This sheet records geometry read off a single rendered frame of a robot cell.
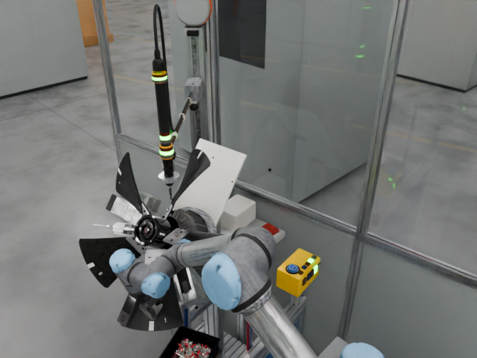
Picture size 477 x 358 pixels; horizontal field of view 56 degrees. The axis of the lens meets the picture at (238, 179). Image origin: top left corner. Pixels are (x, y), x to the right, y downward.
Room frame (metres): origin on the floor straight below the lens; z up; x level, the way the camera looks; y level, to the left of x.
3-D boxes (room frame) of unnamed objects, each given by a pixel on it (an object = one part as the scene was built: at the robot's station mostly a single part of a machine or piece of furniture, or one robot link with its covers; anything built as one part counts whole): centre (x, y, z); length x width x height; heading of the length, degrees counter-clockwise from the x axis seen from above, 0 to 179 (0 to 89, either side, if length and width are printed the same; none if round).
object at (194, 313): (1.57, 0.20, 0.56); 0.19 x 0.04 x 0.04; 142
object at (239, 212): (1.88, 0.02, 0.91); 0.17 x 0.16 x 0.11; 142
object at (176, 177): (1.32, 0.23, 1.50); 0.09 x 0.07 x 0.10; 177
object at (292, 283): (1.32, -0.23, 1.02); 0.16 x 0.10 x 0.11; 142
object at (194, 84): (1.94, 0.20, 1.55); 0.10 x 0.07 x 0.08; 177
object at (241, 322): (1.81, -0.02, 0.41); 0.04 x 0.04 x 0.83; 52
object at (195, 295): (1.30, 0.18, 0.98); 0.20 x 0.16 x 0.20; 142
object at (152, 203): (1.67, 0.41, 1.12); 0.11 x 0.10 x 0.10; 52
